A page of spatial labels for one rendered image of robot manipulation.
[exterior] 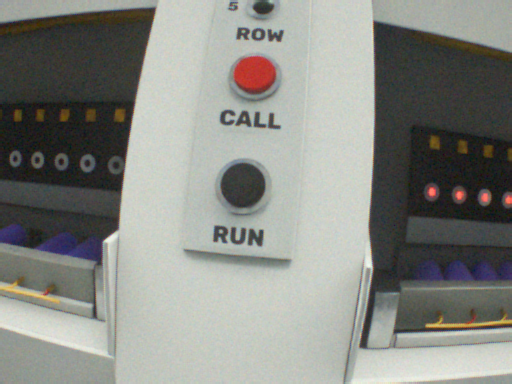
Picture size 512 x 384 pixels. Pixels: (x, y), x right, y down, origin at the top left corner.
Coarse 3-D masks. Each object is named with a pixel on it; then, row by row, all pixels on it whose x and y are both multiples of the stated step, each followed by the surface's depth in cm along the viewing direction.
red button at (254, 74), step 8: (248, 56) 35; (256, 56) 35; (240, 64) 35; (248, 64) 35; (256, 64) 35; (264, 64) 35; (240, 72) 35; (248, 72) 35; (256, 72) 35; (264, 72) 34; (272, 72) 35; (240, 80) 34; (248, 80) 34; (256, 80) 34; (264, 80) 34; (272, 80) 35; (240, 88) 35; (248, 88) 34; (256, 88) 34; (264, 88) 35
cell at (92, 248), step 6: (84, 240) 47; (90, 240) 47; (96, 240) 48; (102, 240) 48; (78, 246) 45; (84, 246) 45; (90, 246) 46; (96, 246) 47; (102, 246) 47; (72, 252) 43; (78, 252) 44; (84, 252) 44; (90, 252) 45; (96, 252) 46; (102, 252) 47; (84, 258) 44; (90, 258) 44; (96, 258) 45
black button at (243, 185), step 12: (228, 168) 34; (240, 168) 34; (252, 168) 34; (228, 180) 34; (240, 180) 34; (252, 180) 34; (264, 180) 34; (228, 192) 34; (240, 192) 34; (252, 192) 34; (264, 192) 34; (240, 204) 34; (252, 204) 34
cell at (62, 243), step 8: (64, 232) 48; (48, 240) 46; (56, 240) 46; (64, 240) 47; (72, 240) 48; (40, 248) 43; (48, 248) 44; (56, 248) 45; (64, 248) 46; (72, 248) 47
